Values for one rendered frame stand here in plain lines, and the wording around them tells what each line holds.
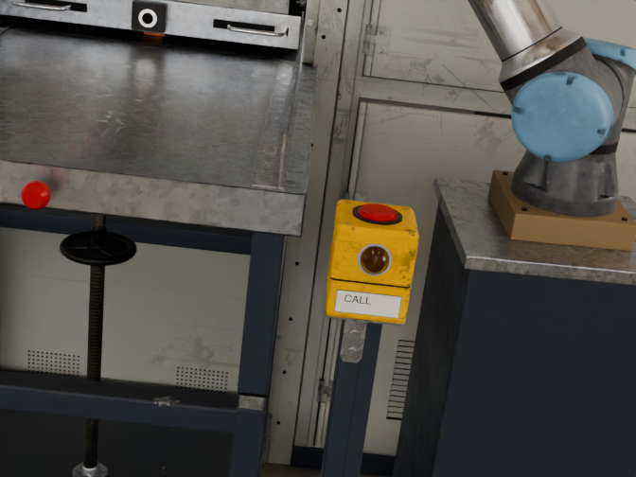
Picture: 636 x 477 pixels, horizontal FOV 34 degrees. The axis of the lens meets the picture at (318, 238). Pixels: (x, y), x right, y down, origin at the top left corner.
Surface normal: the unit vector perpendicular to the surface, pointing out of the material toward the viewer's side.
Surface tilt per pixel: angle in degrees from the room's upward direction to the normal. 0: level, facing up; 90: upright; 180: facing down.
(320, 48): 90
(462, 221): 0
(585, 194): 74
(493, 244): 0
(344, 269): 90
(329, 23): 90
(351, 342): 90
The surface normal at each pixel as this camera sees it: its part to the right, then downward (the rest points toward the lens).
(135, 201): -0.02, 0.37
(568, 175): -0.24, 0.07
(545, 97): -0.33, 0.44
